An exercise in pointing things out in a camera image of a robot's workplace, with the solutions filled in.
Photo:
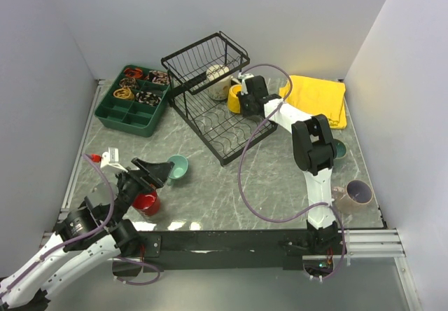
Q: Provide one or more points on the black floral scrunchie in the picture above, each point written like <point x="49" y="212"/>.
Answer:
<point x="151" y="98"/>

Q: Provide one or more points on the folded yellow cloth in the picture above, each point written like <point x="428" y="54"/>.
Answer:
<point x="317" y="96"/>

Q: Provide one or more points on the teal glazed ceramic mug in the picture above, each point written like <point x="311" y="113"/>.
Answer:
<point x="341" y="149"/>

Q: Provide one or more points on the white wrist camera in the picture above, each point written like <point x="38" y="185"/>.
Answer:
<point x="243" y="79"/>
<point x="108" y="160"/>

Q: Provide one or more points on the green compartment tray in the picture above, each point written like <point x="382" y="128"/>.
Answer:
<point x="119" y="110"/>

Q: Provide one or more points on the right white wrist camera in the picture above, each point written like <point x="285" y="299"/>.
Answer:
<point x="243" y="79"/>

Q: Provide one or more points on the black wire dish rack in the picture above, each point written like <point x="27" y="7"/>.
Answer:
<point x="223" y="132"/>

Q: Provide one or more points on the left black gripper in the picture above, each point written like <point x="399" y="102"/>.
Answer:
<point x="157" y="172"/>

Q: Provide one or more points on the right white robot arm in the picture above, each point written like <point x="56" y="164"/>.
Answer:
<point x="314" y="152"/>

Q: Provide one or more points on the floral pink scrunchie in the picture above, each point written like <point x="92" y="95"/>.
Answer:
<point x="158" y="77"/>

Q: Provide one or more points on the pink purple-inside mug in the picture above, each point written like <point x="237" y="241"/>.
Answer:
<point x="352" y="198"/>

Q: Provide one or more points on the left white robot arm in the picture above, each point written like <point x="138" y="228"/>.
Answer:
<point x="87" y="237"/>

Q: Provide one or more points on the yellow enamel mug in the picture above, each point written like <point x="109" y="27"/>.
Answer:
<point x="233" y="102"/>

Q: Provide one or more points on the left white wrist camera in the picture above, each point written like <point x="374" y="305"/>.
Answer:
<point x="108" y="160"/>

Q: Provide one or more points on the red enamel mug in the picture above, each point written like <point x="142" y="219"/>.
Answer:
<point x="148" y="204"/>

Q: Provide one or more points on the black base bar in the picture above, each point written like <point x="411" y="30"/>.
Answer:
<point x="230" y="249"/>

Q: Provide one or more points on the floral white green-inside mug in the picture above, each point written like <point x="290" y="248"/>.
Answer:
<point x="221" y="82"/>

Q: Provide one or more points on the mint green cup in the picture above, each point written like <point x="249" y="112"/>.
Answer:
<point x="179" y="169"/>

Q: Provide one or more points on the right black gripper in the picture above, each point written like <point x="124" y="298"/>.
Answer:
<point x="245" y="113"/>

